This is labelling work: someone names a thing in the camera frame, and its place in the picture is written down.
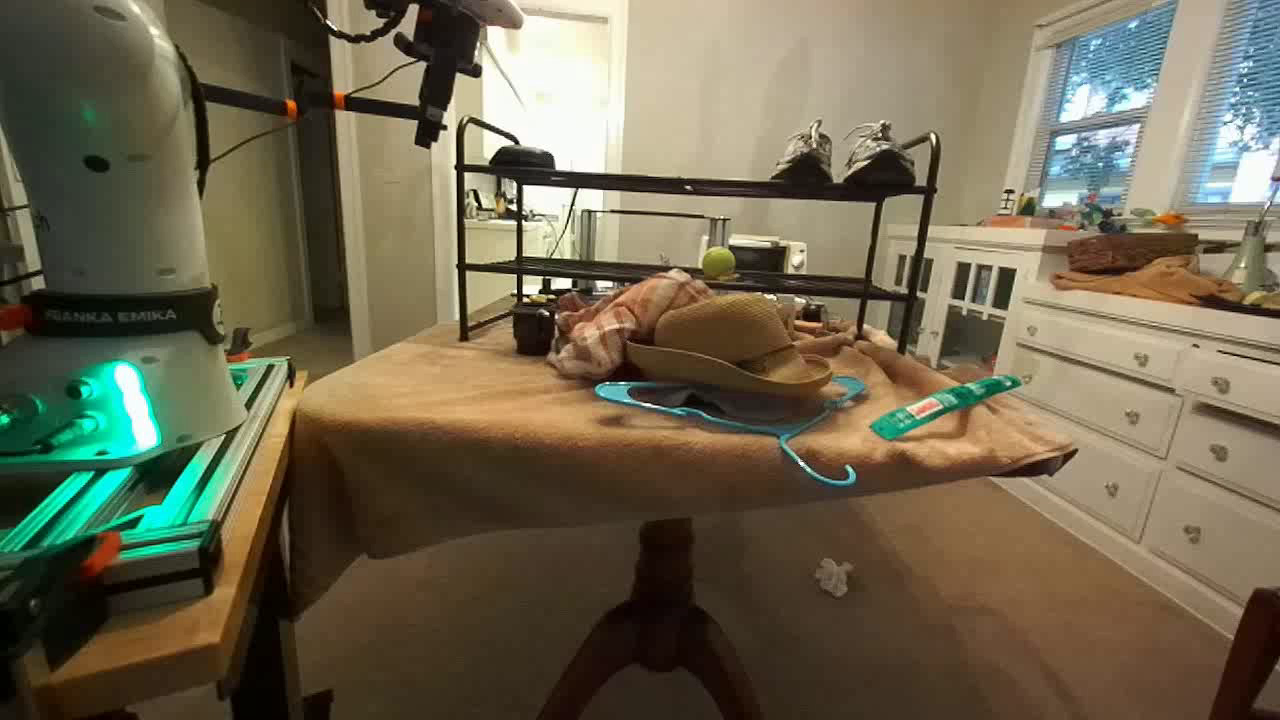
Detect wooden table pedestal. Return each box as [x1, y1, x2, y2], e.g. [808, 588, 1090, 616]
[530, 515, 767, 720]

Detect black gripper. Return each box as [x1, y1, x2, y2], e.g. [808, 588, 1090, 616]
[393, 0, 488, 153]

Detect crumpled white paper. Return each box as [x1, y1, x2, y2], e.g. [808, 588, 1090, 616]
[812, 551, 857, 600]

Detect tan straw hat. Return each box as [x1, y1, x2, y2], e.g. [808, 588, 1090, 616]
[620, 291, 840, 400]

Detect white glass door cabinet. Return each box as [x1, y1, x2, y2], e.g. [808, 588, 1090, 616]
[877, 219, 1070, 383]

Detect aluminium robot base rails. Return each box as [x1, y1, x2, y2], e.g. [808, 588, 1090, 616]
[0, 353, 294, 605]

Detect brown cloth on dresser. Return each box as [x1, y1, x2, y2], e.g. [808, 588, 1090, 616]
[1051, 257, 1244, 312]

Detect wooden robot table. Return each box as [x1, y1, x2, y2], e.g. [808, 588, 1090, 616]
[24, 378, 304, 720]

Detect green glass bottle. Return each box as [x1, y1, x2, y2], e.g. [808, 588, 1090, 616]
[1226, 211, 1280, 298]

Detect white dresser with drawers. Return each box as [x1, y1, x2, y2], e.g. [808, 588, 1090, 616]
[992, 285, 1280, 635]

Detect black cup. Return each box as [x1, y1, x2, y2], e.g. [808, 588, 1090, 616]
[508, 299, 561, 362]

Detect brown woven basket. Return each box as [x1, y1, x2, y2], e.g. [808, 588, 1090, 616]
[1062, 227, 1202, 277]

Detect white framed window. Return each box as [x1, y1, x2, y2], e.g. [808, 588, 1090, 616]
[1179, 0, 1280, 218]
[1002, 0, 1189, 225]

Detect orange white plaid cloth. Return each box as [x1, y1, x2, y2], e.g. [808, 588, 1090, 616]
[549, 267, 717, 383]

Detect dark wooden chair corner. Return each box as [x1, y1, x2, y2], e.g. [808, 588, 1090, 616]
[1208, 584, 1280, 720]

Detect white box appliance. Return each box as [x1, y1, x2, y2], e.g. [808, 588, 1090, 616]
[726, 232, 812, 280]

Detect black metal rack stand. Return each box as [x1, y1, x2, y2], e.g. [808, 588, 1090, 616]
[450, 117, 945, 358]

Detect white grey running sneaker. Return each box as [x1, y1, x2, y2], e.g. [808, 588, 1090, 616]
[771, 117, 840, 191]
[836, 117, 919, 191]

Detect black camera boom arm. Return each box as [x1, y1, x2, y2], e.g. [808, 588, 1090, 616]
[197, 75, 432, 133]

